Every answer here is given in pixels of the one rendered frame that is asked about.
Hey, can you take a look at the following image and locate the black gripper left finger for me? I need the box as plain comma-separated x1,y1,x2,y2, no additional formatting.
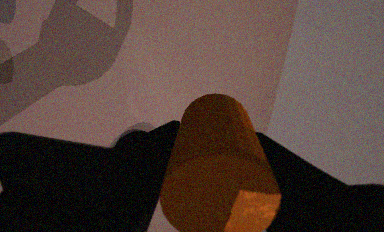
0,120,180,232

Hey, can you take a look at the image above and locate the orange knob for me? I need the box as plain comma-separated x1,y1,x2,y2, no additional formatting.
160,93,281,232

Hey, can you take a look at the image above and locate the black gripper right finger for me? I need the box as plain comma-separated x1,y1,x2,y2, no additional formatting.
255,132,384,232

